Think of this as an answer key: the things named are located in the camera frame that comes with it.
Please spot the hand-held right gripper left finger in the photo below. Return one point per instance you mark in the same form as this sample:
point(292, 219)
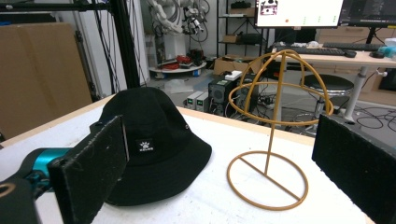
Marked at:
point(90, 169)

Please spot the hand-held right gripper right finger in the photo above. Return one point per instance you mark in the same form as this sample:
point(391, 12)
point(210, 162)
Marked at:
point(358, 161)

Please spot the black bucket hat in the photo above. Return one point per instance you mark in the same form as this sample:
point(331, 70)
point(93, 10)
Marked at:
point(162, 146)

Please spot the black round stool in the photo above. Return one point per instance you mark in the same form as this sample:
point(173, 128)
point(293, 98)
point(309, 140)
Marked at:
point(327, 85)

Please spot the light wooden desk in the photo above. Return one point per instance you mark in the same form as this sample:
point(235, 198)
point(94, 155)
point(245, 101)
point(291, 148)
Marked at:
point(370, 59)

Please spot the brown cardboard sheet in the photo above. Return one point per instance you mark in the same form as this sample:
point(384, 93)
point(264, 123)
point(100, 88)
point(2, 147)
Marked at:
point(37, 74)

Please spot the black computer mouse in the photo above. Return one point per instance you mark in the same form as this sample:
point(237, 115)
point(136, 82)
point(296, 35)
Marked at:
point(350, 53)

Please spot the black keyboard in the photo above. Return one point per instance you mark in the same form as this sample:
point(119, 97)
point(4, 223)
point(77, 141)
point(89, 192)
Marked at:
point(314, 51)

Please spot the computer monitor with dark screen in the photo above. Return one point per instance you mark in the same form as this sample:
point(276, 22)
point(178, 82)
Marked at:
point(369, 12)

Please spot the black computer tower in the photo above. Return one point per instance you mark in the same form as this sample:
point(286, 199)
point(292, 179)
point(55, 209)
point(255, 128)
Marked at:
point(221, 95)

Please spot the open cardboard box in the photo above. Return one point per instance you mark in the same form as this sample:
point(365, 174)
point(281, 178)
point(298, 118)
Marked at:
point(233, 63)

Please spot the computer monitor with white screen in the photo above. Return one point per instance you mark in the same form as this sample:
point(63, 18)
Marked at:
point(299, 12)

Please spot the white robot on round base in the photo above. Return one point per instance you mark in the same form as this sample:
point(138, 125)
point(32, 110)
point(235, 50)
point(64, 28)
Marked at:
point(174, 31)

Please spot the black shelf rack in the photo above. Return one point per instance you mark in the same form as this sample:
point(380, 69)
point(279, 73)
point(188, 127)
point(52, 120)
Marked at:
point(236, 28)

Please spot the black metal frame post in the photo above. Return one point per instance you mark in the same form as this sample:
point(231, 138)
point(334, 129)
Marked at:
point(124, 43)

